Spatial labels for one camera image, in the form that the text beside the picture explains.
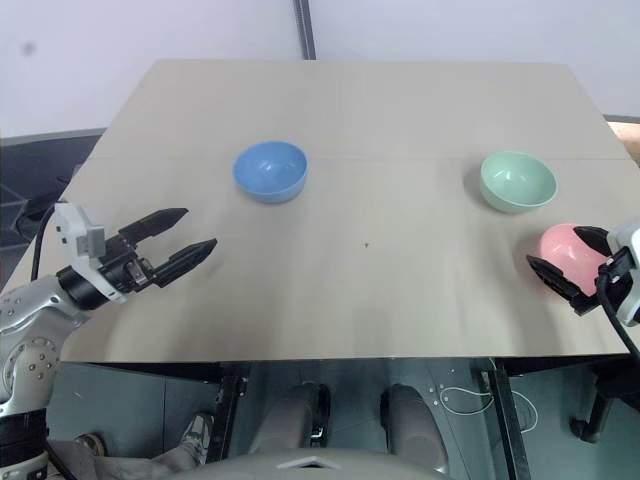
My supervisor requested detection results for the pink red bowl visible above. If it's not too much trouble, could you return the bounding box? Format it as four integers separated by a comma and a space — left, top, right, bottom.
535, 222, 609, 297

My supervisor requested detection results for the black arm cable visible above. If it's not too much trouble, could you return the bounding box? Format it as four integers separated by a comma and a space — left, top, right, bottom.
596, 263, 640, 359
29, 202, 58, 282

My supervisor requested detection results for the grey left robot leg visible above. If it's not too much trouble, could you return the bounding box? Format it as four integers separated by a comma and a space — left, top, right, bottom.
246, 381, 332, 459

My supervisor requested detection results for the blue bowl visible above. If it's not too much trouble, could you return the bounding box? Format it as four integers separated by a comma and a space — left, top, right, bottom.
232, 140, 309, 206

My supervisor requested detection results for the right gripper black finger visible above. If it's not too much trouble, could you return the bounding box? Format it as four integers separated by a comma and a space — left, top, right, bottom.
573, 225, 611, 256
525, 254, 600, 318

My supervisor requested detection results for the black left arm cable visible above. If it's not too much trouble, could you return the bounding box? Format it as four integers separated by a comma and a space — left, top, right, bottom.
29, 202, 58, 282

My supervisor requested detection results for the grey right robot leg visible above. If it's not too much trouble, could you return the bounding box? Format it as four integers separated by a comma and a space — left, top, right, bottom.
378, 383, 450, 474

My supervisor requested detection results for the light wooden board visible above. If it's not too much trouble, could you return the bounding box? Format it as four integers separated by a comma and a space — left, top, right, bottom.
606, 118, 640, 169

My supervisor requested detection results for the black table leg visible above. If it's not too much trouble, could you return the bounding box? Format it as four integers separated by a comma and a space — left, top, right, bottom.
478, 369, 532, 480
205, 373, 250, 462

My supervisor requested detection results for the grey trouser leg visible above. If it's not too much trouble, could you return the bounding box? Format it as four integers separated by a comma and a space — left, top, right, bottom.
43, 438, 202, 480

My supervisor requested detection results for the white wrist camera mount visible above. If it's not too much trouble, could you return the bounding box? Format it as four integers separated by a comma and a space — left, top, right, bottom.
53, 201, 129, 304
605, 216, 640, 329

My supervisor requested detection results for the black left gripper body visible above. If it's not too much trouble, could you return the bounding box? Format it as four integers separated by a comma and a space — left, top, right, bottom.
97, 232, 156, 294

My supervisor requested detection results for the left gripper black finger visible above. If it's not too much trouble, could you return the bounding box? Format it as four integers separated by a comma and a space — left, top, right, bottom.
151, 238, 219, 289
118, 207, 191, 250

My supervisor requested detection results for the grey wall pillar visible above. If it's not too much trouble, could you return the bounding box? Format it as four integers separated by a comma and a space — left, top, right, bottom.
292, 0, 319, 61

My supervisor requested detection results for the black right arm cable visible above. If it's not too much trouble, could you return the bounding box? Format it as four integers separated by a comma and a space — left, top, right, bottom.
596, 263, 640, 359

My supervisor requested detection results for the dark grey bin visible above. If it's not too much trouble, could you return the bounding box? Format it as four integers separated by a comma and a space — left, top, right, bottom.
0, 126, 107, 247

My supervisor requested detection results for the green bowl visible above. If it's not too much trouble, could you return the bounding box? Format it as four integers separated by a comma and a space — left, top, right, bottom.
479, 150, 559, 216

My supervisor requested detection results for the grey robot leg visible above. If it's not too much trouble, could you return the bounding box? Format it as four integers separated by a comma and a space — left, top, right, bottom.
378, 383, 450, 474
246, 381, 332, 459

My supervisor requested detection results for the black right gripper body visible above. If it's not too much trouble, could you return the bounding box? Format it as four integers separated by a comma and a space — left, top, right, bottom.
596, 246, 635, 302

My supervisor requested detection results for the white floor cable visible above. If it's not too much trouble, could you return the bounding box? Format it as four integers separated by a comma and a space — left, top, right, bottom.
438, 386, 540, 432

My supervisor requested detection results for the grey robot torso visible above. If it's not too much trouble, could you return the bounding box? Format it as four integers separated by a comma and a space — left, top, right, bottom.
198, 441, 452, 480

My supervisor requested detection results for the grey sneaker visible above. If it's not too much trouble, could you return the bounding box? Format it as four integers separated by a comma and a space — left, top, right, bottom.
181, 410, 217, 467

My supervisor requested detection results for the black table foot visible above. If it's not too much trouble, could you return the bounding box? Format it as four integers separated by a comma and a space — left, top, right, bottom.
569, 378, 615, 445

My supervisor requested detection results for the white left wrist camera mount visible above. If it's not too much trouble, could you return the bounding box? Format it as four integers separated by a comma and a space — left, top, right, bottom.
53, 201, 129, 304

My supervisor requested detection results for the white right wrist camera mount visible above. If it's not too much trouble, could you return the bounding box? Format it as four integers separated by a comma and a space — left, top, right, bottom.
605, 216, 640, 329

